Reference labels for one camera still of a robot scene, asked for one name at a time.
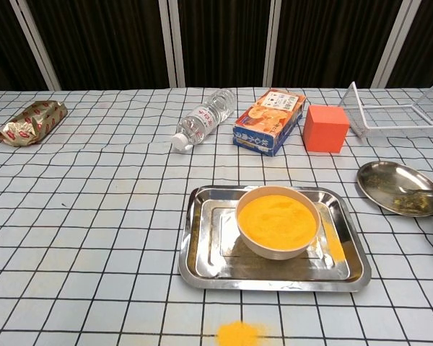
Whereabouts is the small metal spoon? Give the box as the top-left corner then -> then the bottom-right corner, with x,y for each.
398,187 -> 433,198

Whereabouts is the bowl of orange powder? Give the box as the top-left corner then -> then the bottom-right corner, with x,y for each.
235,185 -> 322,261

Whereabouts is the rectangular steel tray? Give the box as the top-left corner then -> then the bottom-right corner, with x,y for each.
178,185 -> 372,293

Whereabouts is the white grid-patterned tablecloth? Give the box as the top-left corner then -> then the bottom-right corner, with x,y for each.
0,86 -> 433,346

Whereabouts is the round steel plate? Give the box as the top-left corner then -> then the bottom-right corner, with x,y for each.
357,161 -> 433,218

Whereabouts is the orange blue snack box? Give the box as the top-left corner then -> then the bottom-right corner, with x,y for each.
232,89 -> 307,157

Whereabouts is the clear plastic water bottle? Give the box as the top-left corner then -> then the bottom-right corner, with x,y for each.
171,88 -> 237,152

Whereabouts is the spilled orange powder pile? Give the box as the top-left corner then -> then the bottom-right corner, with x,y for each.
215,319 -> 264,346

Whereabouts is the black folding screen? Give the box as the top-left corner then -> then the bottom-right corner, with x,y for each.
0,0 -> 433,92

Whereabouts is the gold foil snack packet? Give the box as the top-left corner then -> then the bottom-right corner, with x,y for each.
0,100 -> 69,147

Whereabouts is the white wire rack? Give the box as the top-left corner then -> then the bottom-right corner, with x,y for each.
338,78 -> 433,140

